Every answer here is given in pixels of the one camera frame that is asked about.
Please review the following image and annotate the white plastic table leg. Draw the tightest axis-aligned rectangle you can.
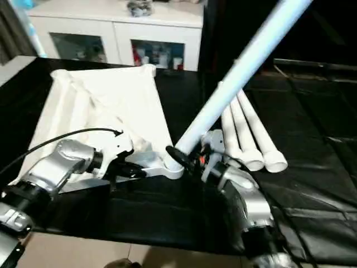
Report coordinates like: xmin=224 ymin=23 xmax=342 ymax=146
xmin=166 ymin=0 xmax=314 ymax=164
xmin=220 ymin=103 xmax=244 ymax=169
xmin=237 ymin=88 xmax=289 ymax=173
xmin=229 ymin=96 xmax=266 ymax=172

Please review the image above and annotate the white glass-door cabinet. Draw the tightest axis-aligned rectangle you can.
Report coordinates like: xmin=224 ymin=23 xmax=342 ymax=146
xmin=28 ymin=0 xmax=205 ymax=71

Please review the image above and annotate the grey object on cabinet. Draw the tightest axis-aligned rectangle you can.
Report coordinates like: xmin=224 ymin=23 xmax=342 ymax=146
xmin=127 ymin=0 xmax=155 ymax=17

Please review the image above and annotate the black cabinet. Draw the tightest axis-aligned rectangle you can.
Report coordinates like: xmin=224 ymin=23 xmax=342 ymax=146
xmin=202 ymin=0 xmax=357 ymax=73

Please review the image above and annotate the light blue pole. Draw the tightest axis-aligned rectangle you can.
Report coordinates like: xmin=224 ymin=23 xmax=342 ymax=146
xmin=10 ymin=0 xmax=49 ymax=58

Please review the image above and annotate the black mat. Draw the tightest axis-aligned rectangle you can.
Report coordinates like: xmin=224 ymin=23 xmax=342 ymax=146
xmin=0 ymin=56 xmax=357 ymax=264

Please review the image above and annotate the white plastic table top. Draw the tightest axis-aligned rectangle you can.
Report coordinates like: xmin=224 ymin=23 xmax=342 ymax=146
xmin=20 ymin=64 xmax=185 ymax=194

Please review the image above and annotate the grey curtain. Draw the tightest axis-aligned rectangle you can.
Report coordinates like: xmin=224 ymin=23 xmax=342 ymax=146
xmin=0 ymin=0 xmax=35 ymax=65

